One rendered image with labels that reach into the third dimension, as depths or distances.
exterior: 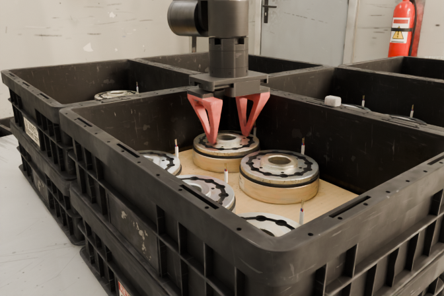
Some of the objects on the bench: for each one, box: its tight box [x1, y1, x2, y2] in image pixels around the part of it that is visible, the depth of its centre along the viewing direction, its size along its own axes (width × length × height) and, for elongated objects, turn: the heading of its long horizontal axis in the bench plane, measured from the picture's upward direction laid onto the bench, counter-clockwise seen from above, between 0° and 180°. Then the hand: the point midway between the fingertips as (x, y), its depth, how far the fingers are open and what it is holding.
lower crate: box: [10, 122, 86, 246], centre depth 79 cm, size 40×30×12 cm
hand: (228, 133), depth 59 cm, fingers open, 6 cm apart
